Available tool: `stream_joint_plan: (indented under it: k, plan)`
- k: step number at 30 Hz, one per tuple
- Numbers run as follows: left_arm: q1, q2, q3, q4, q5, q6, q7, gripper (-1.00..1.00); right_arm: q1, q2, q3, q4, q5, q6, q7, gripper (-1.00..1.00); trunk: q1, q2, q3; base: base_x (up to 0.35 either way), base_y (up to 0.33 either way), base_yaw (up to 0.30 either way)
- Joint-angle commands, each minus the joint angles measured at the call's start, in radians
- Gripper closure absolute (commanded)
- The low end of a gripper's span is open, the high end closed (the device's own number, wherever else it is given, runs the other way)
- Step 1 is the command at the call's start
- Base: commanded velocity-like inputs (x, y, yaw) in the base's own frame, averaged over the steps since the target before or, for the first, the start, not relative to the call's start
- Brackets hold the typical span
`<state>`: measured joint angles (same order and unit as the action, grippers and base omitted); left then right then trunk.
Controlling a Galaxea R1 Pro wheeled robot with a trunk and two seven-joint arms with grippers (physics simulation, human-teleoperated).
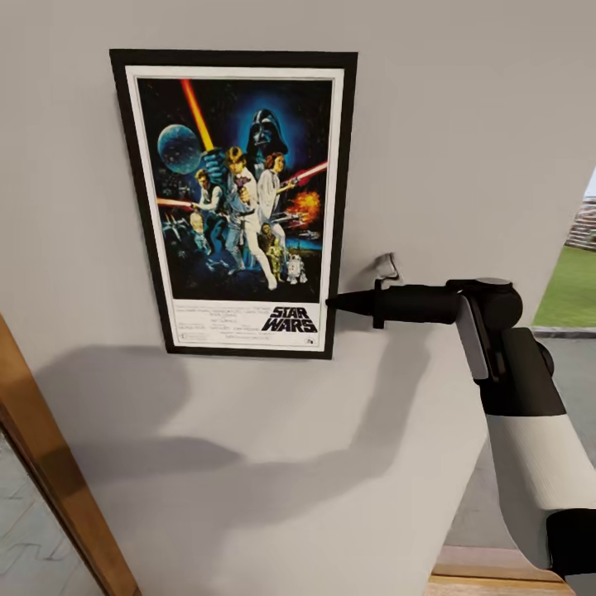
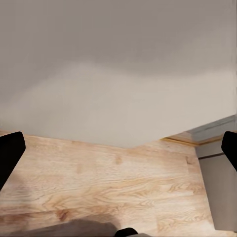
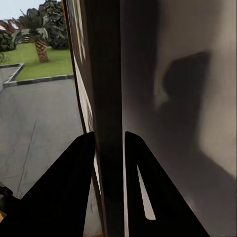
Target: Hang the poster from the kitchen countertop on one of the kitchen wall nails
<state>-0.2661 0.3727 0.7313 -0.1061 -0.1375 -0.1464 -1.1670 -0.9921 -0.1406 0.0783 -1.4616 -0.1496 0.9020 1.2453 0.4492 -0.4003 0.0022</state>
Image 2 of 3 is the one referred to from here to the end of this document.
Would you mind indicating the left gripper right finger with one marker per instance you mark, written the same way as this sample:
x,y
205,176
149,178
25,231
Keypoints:
x,y
229,147

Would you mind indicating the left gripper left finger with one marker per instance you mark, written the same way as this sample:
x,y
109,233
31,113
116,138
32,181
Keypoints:
x,y
12,147

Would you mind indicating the fixed window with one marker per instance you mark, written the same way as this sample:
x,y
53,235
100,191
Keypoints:
x,y
205,134

